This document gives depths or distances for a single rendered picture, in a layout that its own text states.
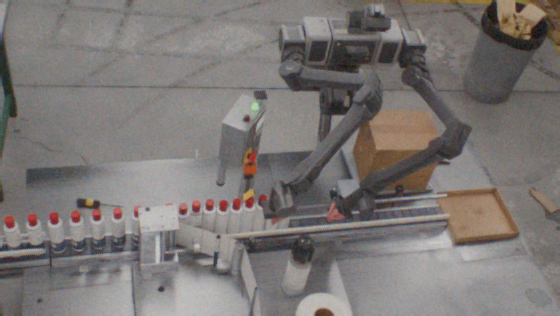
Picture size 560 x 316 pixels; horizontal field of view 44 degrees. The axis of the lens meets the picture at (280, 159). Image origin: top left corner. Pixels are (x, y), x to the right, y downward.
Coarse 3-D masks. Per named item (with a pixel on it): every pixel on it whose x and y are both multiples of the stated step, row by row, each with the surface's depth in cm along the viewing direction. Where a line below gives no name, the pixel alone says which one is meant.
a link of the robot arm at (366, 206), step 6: (366, 180) 276; (360, 186) 278; (366, 186) 276; (366, 192) 277; (372, 192) 280; (366, 198) 276; (372, 198) 277; (360, 204) 276; (366, 204) 274; (372, 204) 274; (360, 210) 274; (366, 210) 274; (372, 210) 275; (366, 216) 277
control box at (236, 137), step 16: (240, 96) 251; (240, 112) 245; (256, 112) 247; (224, 128) 243; (240, 128) 240; (224, 144) 248; (240, 144) 245; (256, 144) 260; (224, 160) 254; (240, 160) 251
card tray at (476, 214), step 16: (448, 192) 318; (464, 192) 321; (480, 192) 323; (496, 192) 323; (448, 208) 315; (464, 208) 316; (480, 208) 317; (496, 208) 319; (448, 224) 308; (464, 224) 310; (480, 224) 311; (496, 224) 312; (512, 224) 312; (464, 240) 302; (480, 240) 305
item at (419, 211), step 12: (324, 216) 296; (360, 216) 299; (372, 216) 299; (384, 216) 300; (396, 216) 301; (408, 216) 302; (348, 228) 293; (360, 228) 294; (108, 240) 273; (72, 252) 267; (84, 252) 268; (96, 252) 268; (108, 252) 269
